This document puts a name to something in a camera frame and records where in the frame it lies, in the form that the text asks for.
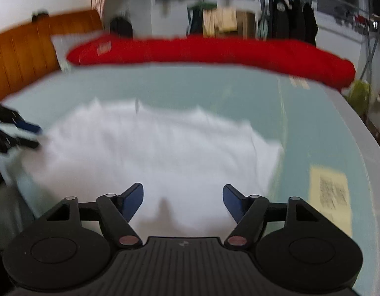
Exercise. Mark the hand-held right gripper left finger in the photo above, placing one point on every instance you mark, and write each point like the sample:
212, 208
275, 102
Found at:
133, 197

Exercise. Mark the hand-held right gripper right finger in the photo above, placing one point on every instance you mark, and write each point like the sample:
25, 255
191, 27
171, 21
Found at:
234, 200

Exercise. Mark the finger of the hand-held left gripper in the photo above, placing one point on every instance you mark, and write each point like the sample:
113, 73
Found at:
26, 144
29, 127

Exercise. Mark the white printed long-sleeve shirt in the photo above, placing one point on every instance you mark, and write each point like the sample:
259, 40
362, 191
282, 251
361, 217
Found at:
162, 154

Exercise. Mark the wooden headboard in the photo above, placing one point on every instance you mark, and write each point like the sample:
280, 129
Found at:
23, 55

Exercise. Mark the grey checked pillow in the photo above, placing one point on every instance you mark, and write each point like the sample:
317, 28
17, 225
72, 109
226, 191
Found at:
62, 44

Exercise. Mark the small black item on headboard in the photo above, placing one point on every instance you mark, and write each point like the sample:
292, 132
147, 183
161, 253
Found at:
39, 16

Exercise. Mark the black backpack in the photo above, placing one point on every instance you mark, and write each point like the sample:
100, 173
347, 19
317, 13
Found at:
120, 27

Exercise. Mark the rolled red quilt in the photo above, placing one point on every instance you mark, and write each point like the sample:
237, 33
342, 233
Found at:
208, 54

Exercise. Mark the yellow-green bag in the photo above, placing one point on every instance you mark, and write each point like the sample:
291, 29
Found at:
359, 97

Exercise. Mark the pale green hanging garment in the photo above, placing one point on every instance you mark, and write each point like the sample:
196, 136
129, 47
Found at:
262, 27

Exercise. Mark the cardboard box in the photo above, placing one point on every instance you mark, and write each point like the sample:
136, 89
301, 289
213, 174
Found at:
247, 24

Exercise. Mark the yellow flower-print garment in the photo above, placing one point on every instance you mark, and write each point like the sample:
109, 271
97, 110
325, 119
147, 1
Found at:
220, 20

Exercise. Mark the black hanging jackets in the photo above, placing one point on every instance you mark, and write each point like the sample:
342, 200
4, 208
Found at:
291, 18

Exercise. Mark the metal drying rack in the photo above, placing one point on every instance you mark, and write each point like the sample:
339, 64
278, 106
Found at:
370, 49

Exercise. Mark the small laundry on rack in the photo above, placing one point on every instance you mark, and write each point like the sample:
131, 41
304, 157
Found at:
359, 18

